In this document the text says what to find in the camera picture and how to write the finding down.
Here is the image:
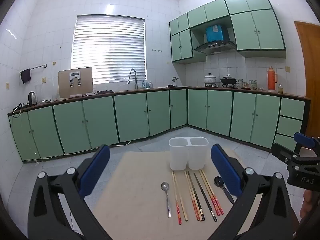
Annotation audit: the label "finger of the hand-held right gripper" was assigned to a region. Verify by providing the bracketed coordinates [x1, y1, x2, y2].
[271, 142, 304, 172]
[294, 132, 320, 155]

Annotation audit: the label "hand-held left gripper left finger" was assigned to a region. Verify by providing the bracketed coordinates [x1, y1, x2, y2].
[27, 144, 112, 240]

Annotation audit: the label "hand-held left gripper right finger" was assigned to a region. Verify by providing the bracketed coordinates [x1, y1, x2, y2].
[207, 144, 300, 240]

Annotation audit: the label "black spoon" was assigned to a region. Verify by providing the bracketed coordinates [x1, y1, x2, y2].
[214, 176, 235, 205]

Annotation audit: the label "black chopstick gold band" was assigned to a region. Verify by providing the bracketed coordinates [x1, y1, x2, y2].
[193, 172, 217, 222]
[187, 172, 205, 221]

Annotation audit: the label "red-banded bamboo chopstick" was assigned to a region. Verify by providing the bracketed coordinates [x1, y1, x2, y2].
[184, 171, 200, 222]

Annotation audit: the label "white two-compartment utensil holder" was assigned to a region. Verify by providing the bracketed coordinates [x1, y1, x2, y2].
[169, 137, 209, 171]

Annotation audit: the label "metal spoon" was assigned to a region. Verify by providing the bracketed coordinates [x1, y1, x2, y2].
[161, 182, 172, 218]

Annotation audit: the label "person's right hand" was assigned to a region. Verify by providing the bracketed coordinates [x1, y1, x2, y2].
[300, 190, 314, 219]

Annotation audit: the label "dark brown countertop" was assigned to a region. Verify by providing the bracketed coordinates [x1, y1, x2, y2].
[7, 86, 312, 117]

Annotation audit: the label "green lower kitchen cabinets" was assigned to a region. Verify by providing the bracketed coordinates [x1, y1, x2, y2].
[9, 88, 312, 162]

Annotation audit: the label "orange thermos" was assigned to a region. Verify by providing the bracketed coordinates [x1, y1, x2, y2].
[267, 66, 278, 92]

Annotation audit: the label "wooden door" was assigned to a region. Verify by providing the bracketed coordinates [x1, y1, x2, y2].
[294, 21, 320, 140]

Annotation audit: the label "gas stove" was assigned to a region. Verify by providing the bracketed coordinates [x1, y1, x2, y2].
[196, 82, 238, 89]

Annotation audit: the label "black wok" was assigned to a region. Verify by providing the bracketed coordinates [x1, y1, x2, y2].
[220, 74, 237, 85]

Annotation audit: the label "brown water dispenser box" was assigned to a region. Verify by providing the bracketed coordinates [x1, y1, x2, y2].
[58, 67, 93, 98]

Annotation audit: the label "white cooking pot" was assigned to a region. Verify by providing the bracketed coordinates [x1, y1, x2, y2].
[204, 73, 217, 85]

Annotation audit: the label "metal kitchen faucet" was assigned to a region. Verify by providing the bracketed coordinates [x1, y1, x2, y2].
[128, 68, 138, 90]

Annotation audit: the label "dark towel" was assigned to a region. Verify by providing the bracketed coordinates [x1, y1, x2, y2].
[20, 69, 31, 84]

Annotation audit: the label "white window blind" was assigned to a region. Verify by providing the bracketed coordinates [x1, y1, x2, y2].
[71, 14, 147, 85]

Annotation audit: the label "range hood blue chimney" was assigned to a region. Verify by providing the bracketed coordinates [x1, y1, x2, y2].
[193, 24, 237, 55]

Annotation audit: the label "white floor cable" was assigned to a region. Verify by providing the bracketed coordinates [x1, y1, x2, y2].
[107, 140, 132, 147]

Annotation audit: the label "black power cable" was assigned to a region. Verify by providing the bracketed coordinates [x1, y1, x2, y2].
[12, 103, 25, 118]

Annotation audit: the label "green upper wall cabinets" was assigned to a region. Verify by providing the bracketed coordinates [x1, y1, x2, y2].
[169, 0, 287, 64]

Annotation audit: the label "metal towel rail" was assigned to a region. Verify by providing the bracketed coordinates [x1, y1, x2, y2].
[20, 64, 47, 75]

